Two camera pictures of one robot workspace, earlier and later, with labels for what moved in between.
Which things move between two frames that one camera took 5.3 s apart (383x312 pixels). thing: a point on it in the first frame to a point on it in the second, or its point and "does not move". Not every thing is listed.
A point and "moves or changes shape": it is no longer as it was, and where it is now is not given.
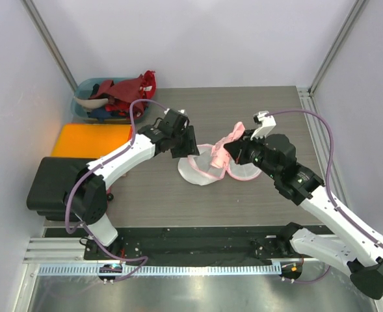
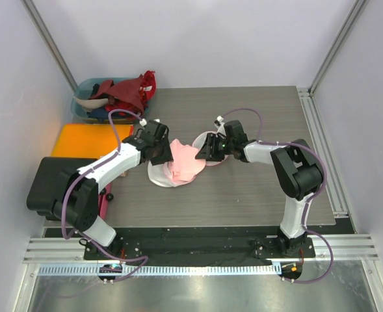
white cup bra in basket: x=92 y=103 does not move
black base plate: x=246 y=246 does not move
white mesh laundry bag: x=196 y=168 to x=157 y=173
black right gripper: x=241 y=146 to x=207 y=153
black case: x=53 y=179 does not move
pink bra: x=220 y=155 moves or changes shape
